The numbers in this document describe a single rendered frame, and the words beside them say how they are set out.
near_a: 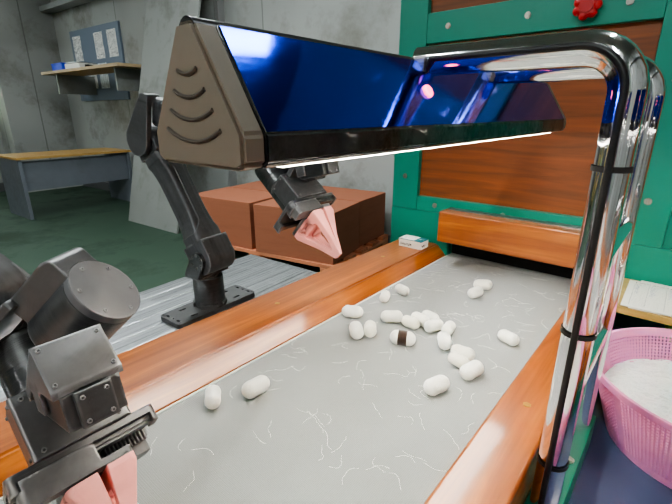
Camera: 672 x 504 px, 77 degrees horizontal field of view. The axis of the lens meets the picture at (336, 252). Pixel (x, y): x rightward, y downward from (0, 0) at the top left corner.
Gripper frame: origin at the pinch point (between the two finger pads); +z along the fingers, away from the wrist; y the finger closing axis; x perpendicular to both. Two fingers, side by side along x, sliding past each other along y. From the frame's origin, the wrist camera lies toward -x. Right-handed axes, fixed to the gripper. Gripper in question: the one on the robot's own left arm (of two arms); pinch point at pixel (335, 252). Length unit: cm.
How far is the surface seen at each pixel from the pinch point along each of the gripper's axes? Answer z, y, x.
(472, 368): 25.0, -2.1, -8.2
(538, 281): 23.8, 39.1, -4.6
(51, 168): -348, 104, 339
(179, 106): 1.0, -35.7, -28.8
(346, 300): 5.6, 4.9, 9.3
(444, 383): 24.1, -6.9, -7.0
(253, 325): 2.2, -13.4, 10.2
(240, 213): -118, 126, 158
